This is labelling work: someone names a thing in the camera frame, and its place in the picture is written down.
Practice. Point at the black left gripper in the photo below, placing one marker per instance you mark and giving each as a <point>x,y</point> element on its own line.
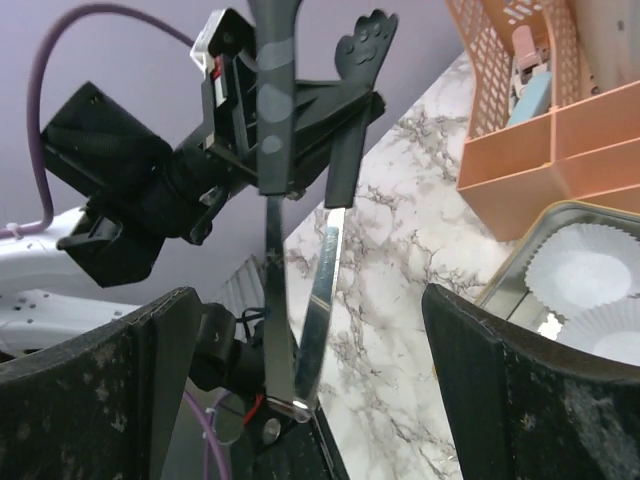
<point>141,191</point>

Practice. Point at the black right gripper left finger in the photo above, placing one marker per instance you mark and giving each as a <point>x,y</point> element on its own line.
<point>103,404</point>

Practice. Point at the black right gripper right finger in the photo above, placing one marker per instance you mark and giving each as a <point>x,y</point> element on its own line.
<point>521,406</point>

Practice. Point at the black cat-paw metal tongs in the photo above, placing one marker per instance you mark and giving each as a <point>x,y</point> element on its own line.
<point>293,371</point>

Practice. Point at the gold square cookie tin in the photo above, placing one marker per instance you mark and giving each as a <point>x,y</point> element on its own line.
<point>507,296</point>

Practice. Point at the white paper cupcake liner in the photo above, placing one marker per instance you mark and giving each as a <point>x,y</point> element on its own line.
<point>610,331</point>
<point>582,266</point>

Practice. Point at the peach plastic file organizer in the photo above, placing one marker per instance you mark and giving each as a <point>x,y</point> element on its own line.
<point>555,112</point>

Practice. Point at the light blue eraser case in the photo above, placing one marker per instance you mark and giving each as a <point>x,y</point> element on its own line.
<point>535,100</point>

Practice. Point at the white correction tape dispenser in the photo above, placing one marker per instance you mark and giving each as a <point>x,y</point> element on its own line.
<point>528,60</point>

